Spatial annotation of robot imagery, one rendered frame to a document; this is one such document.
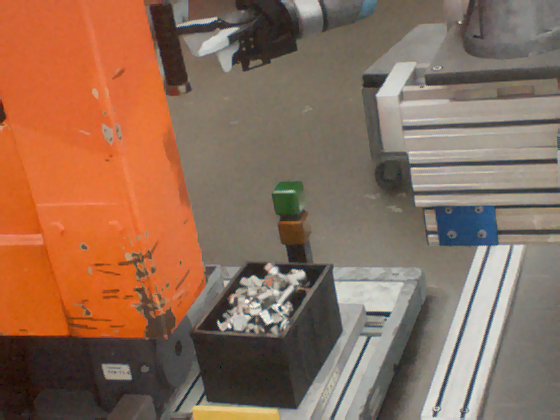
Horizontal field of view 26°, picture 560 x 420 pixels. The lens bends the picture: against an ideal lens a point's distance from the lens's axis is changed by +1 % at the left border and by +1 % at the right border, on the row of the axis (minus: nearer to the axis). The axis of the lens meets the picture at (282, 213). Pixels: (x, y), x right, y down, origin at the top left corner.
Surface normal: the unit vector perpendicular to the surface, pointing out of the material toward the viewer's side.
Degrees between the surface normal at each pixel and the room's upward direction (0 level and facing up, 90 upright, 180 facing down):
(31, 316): 90
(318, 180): 0
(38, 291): 90
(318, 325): 90
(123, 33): 90
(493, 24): 72
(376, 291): 0
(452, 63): 0
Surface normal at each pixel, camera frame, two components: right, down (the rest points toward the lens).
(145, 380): 0.07, 0.42
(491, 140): -0.30, 0.46
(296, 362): 0.91, 0.01
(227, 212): -0.17, -0.89
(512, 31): -0.30, 0.17
